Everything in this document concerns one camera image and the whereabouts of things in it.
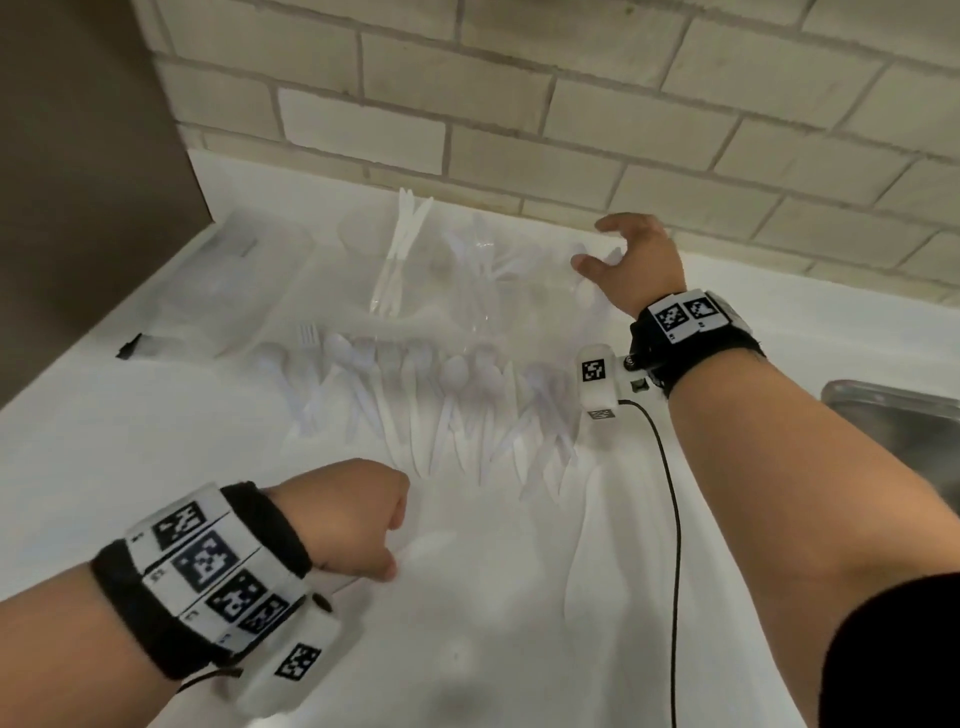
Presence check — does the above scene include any person's right hand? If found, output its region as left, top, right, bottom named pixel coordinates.
left=571, top=213, right=688, bottom=321

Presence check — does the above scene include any person's left hand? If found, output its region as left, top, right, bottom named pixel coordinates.
left=270, top=459, right=412, bottom=583

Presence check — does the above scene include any person's right forearm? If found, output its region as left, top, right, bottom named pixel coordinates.
left=666, top=348, right=960, bottom=728

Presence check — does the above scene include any person's left forearm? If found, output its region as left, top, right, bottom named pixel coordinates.
left=0, top=562, right=249, bottom=728

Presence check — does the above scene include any clear plastic cup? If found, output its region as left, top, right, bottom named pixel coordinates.
left=534, top=240, right=630, bottom=342
left=438, top=217, right=545, bottom=354
left=336, top=196, right=453, bottom=320

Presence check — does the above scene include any black right wristband with markers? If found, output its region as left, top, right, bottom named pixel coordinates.
left=627, top=288, right=767, bottom=399

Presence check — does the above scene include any black wristband with markers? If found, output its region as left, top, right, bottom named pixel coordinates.
left=627, top=288, right=767, bottom=399
left=90, top=480, right=316, bottom=681

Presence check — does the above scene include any row of white plastic cutlery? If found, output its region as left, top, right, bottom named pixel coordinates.
left=251, top=321, right=595, bottom=505

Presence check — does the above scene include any black left wristband with markers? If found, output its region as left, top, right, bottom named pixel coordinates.
left=90, top=480, right=316, bottom=681

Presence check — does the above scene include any white plastic knife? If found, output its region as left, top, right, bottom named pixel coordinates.
left=381, top=195, right=436, bottom=316

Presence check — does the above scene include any clear plastic container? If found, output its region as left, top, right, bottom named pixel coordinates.
left=148, top=208, right=318, bottom=363

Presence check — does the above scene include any metal sink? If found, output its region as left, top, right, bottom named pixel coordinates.
left=819, top=378, right=960, bottom=520

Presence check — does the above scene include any brown cabinet side panel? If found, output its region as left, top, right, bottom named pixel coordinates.
left=0, top=0, right=213, bottom=411

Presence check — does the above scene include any black sleeve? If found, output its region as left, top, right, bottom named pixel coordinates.
left=819, top=573, right=960, bottom=728

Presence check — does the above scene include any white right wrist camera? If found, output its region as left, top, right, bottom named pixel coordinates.
left=576, top=343, right=670, bottom=423

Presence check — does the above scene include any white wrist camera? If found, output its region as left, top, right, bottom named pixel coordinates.
left=228, top=576, right=363, bottom=718
left=576, top=343, right=670, bottom=423

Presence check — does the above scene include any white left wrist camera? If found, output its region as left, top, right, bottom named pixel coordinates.
left=228, top=576, right=363, bottom=718

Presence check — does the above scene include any black cable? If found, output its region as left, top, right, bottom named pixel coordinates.
left=618, top=397, right=685, bottom=728

